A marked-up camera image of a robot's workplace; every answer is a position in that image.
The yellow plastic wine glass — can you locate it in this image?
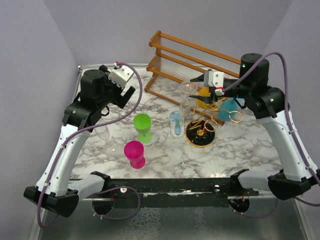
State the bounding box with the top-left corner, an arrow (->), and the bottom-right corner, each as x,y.
194,86 -> 213,110

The blue plastic wine glass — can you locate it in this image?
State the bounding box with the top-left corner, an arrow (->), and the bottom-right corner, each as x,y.
217,99 -> 243,123

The clear wine glass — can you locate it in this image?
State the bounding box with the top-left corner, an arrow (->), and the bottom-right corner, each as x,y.
179,81 -> 198,117
94,125 -> 118,152

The green plastic wine glass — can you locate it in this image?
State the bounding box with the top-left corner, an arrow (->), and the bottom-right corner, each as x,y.
133,113 -> 152,143

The pink plastic wine glass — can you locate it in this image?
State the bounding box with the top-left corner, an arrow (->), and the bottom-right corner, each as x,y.
124,140 -> 146,169

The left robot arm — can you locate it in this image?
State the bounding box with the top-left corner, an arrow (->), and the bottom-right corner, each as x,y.
23,63 -> 136,218

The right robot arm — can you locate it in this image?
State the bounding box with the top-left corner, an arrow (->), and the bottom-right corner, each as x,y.
192,53 -> 320,201

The wooden two-tier rack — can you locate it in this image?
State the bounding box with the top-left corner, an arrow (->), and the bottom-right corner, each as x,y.
144,30 -> 242,126

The blue tool in blister pack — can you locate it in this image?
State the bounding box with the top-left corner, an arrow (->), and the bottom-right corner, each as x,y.
169,110 -> 185,139

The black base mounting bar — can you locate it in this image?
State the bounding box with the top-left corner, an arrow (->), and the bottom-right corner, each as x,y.
81,172 -> 261,210

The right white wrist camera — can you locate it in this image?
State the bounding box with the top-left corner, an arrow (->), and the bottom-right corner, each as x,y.
203,70 -> 225,96

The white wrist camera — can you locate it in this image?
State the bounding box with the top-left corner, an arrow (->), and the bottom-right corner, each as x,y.
108,62 -> 134,90
203,70 -> 225,96

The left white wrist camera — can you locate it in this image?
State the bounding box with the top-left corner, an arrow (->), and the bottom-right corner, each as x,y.
108,62 -> 134,90

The gold wire wine glass rack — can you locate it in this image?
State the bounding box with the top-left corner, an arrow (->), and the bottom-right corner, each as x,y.
185,97 -> 246,148

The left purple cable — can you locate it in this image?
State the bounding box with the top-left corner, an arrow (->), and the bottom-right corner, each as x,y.
36,62 -> 144,229

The purple cable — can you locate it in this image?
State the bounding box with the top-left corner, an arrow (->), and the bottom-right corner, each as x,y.
36,62 -> 144,229
222,51 -> 320,220

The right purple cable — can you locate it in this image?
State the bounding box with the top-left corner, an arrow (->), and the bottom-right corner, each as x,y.
222,51 -> 320,220

